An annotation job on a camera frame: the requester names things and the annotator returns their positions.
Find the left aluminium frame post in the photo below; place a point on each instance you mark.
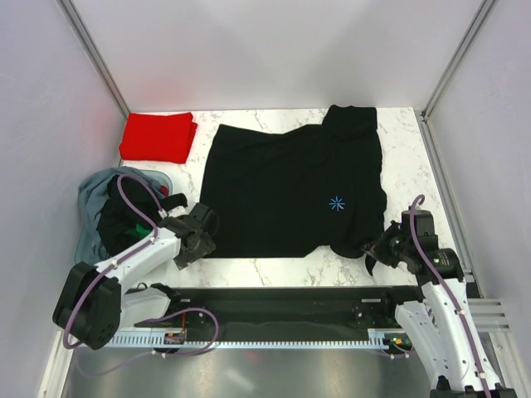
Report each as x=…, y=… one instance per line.
x=83, y=35

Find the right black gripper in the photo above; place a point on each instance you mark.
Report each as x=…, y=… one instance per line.
x=376, y=249

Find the black t shirt in basket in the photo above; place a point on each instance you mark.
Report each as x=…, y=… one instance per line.
x=117, y=217

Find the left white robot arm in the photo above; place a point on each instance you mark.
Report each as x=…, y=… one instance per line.
x=99, y=300

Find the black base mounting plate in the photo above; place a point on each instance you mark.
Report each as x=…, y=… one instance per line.
x=284, y=313

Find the aluminium frame post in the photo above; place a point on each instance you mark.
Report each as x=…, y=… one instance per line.
x=481, y=16
x=83, y=35

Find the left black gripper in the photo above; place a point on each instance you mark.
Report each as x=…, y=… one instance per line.
x=205, y=246

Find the green garment in basket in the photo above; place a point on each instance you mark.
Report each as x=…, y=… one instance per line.
x=139, y=232

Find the black t shirt with logo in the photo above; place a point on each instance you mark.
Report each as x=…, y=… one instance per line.
x=283, y=195

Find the white slotted cable duct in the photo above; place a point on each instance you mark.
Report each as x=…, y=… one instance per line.
x=173, y=338

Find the grey blue t shirt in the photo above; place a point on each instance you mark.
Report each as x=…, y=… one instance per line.
x=89, y=199

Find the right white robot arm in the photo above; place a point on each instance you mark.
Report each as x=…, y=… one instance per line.
x=435, y=315

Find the right aluminium frame post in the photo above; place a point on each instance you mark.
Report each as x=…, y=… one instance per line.
x=481, y=16

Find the folded red t shirt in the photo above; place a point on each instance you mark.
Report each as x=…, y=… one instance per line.
x=158, y=138

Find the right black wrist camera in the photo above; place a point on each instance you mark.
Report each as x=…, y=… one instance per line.
x=423, y=223

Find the blue plastic laundry basket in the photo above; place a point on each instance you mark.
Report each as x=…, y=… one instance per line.
x=164, y=180

